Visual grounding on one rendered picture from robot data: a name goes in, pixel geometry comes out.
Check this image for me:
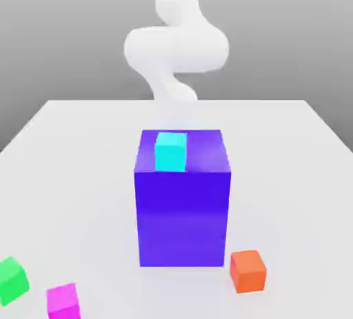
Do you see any large purple box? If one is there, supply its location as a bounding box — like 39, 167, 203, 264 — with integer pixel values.
133, 129, 232, 268

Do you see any small green cube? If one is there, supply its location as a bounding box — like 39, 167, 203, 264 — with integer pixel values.
0, 256, 30, 307

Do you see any small magenta cube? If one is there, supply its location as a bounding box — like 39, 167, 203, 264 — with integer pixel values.
46, 282, 81, 319

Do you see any small orange cube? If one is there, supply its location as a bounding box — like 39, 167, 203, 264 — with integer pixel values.
230, 249, 268, 294

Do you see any small cyan cube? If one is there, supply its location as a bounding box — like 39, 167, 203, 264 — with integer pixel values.
154, 132, 188, 173

